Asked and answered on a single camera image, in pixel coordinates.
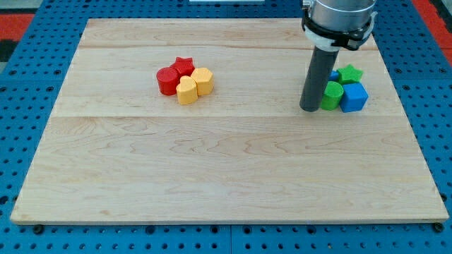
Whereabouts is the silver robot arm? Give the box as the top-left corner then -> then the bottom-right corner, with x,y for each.
307,0 -> 376,32

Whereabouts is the yellow hexagon block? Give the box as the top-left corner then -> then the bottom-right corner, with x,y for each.
191,67 -> 214,96

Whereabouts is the yellow heart block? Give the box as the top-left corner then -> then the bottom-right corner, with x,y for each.
176,75 -> 198,105

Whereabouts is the red star block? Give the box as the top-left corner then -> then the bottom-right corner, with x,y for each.
170,57 -> 195,77

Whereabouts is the red cylinder block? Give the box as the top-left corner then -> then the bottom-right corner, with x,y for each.
156,67 -> 179,96

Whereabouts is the light wooden board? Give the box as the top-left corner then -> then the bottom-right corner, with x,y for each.
11,19 -> 448,225

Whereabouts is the green cylinder block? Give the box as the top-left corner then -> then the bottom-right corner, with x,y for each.
321,81 -> 344,111

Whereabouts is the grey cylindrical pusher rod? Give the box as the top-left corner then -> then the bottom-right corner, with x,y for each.
299,47 -> 338,112

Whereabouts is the small blue block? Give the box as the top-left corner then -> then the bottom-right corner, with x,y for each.
328,71 -> 340,82

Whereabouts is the green star block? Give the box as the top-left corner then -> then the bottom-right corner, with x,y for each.
337,64 -> 364,85

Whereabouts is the blue cube block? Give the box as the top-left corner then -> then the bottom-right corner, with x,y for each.
340,83 -> 369,113

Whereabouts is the black and white clamp ring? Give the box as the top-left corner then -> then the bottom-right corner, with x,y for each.
301,8 -> 379,53

